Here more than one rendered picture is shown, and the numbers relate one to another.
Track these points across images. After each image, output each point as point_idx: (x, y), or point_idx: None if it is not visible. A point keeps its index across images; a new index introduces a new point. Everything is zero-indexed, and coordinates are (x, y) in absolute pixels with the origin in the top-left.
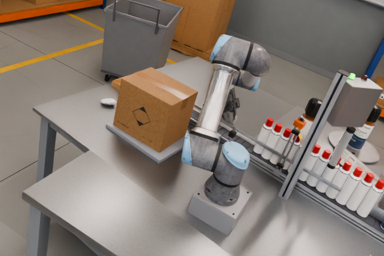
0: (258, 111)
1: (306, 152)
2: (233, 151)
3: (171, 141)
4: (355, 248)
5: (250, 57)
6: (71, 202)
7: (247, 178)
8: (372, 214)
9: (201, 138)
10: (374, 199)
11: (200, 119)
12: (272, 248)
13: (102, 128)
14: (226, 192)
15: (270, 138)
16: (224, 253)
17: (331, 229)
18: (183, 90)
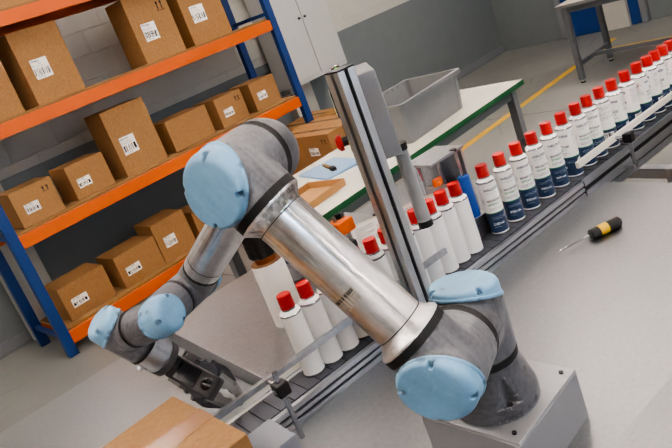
0: (151, 390)
1: (407, 235)
2: (468, 283)
3: None
4: (546, 267)
5: (283, 137)
6: None
7: (388, 396)
8: None
9: (442, 325)
10: (471, 212)
11: (387, 312)
12: (593, 352)
13: None
14: (523, 361)
15: (315, 317)
16: (644, 418)
17: (509, 289)
18: (164, 424)
